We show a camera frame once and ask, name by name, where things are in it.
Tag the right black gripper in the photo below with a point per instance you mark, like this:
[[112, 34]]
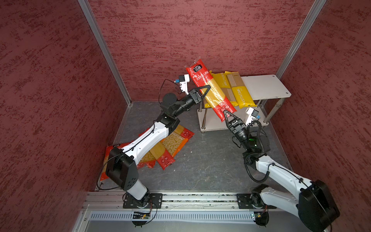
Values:
[[235, 125]]

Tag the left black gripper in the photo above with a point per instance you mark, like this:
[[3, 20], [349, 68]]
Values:
[[195, 96]]

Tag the yellow spaghetti bag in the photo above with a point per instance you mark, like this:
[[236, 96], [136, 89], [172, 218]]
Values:
[[206, 103], [240, 91], [222, 80]]

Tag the red spaghetti bag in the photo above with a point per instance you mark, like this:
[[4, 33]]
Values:
[[184, 132], [162, 156], [202, 77]]

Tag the red spaghetti bag front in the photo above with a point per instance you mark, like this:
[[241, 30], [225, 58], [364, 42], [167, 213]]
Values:
[[162, 156]]

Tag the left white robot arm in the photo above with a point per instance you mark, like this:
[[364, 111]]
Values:
[[121, 166]]

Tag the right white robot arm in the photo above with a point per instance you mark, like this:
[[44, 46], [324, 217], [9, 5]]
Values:
[[311, 201]]

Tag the white two-tier shelf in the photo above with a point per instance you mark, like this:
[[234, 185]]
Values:
[[261, 88]]

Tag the orange pasta bag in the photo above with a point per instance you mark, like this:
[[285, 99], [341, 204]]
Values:
[[174, 143]]

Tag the small red macaroni bag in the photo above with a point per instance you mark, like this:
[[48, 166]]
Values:
[[147, 161]]

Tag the large red macaroni bag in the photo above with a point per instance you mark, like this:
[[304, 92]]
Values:
[[103, 175]]

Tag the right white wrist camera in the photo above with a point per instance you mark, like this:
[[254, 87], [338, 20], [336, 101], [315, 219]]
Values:
[[251, 115]]

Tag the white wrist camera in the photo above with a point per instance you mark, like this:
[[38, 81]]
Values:
[[251, 115], [183, 81]]

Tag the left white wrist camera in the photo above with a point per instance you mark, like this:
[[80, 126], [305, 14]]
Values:
[[183, 81]]

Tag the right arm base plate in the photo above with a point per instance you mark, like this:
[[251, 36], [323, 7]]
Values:
[[245, 200]]

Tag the right circuit board with wires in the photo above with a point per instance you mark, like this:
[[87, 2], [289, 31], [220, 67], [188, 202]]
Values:
[[262, 218]]

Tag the circuit board with wires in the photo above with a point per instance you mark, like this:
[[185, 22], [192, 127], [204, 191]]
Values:
[[262, 218], [140, 219]]

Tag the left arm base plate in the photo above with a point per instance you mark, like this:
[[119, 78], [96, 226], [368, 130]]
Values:
[[129, 202]]

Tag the left circuit board with wires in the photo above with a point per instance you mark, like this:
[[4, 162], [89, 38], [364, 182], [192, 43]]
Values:
[[140, 219]]

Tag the right aluminium corner post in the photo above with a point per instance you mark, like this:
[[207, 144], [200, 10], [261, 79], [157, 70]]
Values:
[[300, 36]]

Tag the aluminium corner post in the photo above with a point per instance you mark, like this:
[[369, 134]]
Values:
[[89, 15], [300, 36]]

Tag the left aluminium corner post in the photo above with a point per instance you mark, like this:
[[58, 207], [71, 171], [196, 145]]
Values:
[[89, 15]]

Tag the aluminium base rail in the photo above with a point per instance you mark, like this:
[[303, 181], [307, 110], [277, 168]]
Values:
[[171, 201]]

